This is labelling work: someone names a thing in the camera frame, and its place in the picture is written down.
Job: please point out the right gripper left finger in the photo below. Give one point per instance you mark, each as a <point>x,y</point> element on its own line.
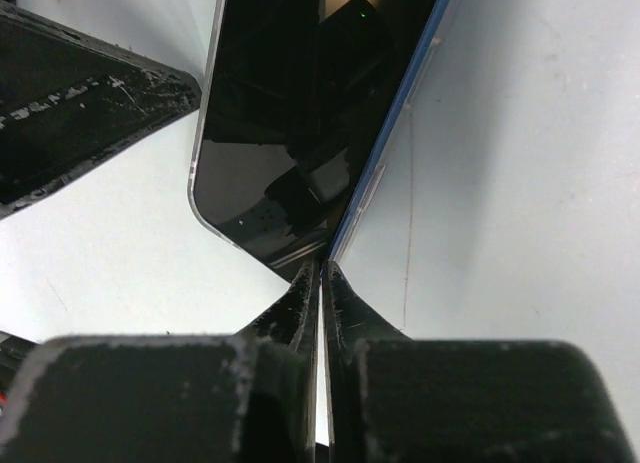
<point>243,397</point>

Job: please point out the dark blue smartphone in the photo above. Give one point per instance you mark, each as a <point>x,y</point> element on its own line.
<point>300,123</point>

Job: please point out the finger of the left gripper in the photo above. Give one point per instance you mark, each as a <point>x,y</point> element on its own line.
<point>70,102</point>

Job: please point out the clear phone case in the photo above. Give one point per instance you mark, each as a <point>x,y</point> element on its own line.
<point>197,148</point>

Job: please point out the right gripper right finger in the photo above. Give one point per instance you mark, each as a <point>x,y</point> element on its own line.
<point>392,398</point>

